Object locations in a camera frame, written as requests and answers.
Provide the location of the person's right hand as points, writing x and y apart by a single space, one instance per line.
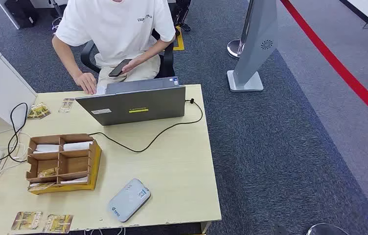
86 82

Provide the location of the person's left hand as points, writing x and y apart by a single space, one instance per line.
133 64

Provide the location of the black smartphone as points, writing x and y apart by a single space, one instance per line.
119 68

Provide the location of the white ID card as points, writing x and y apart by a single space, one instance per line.
101 90

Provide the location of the person's right forearm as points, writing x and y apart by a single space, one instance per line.
67 56

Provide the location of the person's left forearm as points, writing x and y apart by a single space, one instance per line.
158 48

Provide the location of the person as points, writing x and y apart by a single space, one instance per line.
116 29

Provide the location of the gold room key card stack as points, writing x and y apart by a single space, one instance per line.
38 111

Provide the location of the white card stack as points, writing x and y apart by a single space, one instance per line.
47 148
73 180
77 146

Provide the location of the cardboard card organizer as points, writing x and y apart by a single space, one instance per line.
73 165

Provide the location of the grey card reader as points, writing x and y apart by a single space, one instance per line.
129 200

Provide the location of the black office chair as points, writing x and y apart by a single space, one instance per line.
168 61

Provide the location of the grey laptop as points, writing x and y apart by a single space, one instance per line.
138 108

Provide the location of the chrome stool base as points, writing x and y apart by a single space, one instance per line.
56 19

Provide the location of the black bag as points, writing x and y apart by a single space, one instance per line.
20 13

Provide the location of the chrome stanchion base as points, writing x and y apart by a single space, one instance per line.
326 229
233 48

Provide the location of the white desk panel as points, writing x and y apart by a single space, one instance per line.
7 13

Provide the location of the grey kiosk stand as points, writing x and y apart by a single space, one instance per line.
257 42

